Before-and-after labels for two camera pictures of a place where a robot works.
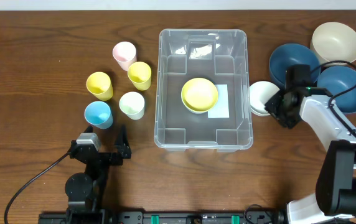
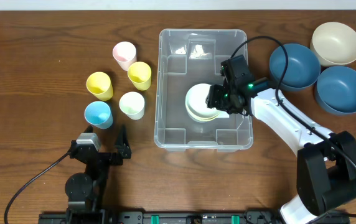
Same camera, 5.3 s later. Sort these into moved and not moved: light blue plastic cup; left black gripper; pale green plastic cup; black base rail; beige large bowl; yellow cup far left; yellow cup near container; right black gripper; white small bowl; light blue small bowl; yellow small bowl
Moved: yellow small bowl; light blue small bowl; white small bowl; right black gripper
Not moved: left black gripper; light blue plastic cup; yellow cup near container; beige large bowl; yellow cup far left; black base rail; pale green plastic cup
